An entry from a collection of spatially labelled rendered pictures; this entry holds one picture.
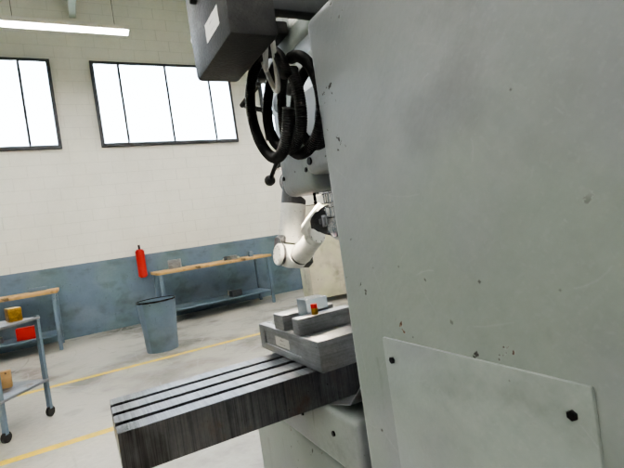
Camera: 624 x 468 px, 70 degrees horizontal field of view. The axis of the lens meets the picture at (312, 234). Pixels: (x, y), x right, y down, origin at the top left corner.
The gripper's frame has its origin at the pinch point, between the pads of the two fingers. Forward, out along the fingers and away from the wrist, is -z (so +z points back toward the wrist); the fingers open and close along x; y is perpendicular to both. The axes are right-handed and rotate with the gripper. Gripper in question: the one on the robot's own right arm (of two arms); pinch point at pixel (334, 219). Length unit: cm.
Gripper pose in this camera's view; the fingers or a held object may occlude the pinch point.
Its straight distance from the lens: 117.5
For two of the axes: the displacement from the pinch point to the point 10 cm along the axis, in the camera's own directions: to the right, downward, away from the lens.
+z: -0.5, -0.1, 10.0
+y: 1.5, 9.9, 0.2
